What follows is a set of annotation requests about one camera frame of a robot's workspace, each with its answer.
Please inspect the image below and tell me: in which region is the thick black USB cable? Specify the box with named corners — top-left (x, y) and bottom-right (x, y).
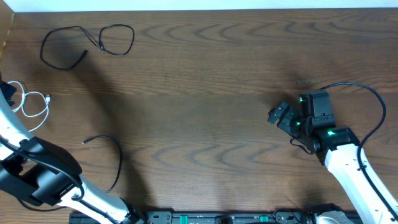
top-left (18, 135), bottom-right (123, 212)

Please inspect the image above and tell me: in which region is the thin black cable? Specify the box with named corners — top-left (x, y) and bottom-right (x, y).
top-left (39, 24), bottom-right (136, 71)

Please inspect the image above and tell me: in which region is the white USB cable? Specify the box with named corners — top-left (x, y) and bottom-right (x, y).
top-left (7, 80), bottom-right (52, 133)

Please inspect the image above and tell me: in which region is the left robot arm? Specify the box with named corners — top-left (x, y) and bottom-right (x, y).
top-left (1, 82), bottom-right (148, 223)

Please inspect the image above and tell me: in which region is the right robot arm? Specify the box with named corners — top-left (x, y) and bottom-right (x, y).
top-left (268, 86), bottom-right (397, 223)

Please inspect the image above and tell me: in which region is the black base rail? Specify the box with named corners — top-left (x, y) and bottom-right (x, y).
top-left (68, 210), bottom-right (364, 224)

